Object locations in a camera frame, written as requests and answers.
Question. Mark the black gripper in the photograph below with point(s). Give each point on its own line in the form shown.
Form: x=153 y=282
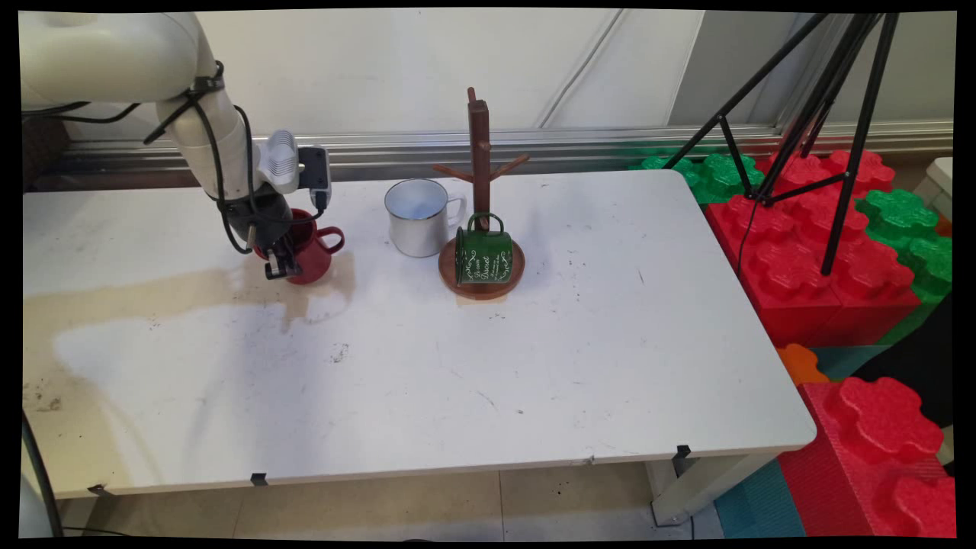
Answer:
x=268 y=221

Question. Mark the red enamel mug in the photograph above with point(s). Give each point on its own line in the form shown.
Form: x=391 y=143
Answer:
x=314 y=259

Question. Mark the white enamel mug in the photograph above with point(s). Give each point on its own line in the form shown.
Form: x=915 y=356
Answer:
x=415 y=229

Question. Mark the green enamel mug with lettering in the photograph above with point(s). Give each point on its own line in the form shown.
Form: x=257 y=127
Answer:
x=483 y=259

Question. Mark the brown wooden mug tree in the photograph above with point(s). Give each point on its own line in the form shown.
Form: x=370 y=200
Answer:
x=479 y=145

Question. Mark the green foam block with studs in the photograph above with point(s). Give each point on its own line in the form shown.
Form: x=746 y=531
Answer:
x=724 y=175
x=926 y=252

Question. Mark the white table leg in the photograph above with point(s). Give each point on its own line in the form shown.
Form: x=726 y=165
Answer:
x=701 y=484

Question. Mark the large red foam block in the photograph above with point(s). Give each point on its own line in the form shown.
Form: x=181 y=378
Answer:
x=808 y=282

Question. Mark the orange foam block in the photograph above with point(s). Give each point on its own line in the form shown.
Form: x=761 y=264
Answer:
x=801 y=364

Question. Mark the teal foam floor mat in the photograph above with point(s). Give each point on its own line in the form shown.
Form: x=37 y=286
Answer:
x=759 y=503

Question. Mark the black tripod stand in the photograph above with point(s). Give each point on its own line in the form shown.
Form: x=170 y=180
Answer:
x=846 y=114

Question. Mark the red foam block behind tripod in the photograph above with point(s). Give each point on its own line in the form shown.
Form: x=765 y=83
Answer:
x=869 y=169

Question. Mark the red foam block with studs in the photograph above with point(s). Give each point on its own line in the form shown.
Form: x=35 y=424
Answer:
x=877 y=450

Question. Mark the white box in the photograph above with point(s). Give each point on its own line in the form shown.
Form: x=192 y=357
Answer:
x=939 y=183

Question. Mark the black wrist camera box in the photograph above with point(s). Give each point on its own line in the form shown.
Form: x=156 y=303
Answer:
x=315 y=171

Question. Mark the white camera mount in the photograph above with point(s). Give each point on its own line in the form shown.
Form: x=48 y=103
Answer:
x=278 y=160

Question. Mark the aluminium wall rail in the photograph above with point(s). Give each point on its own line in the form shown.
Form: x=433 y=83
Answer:
x=595 y=149

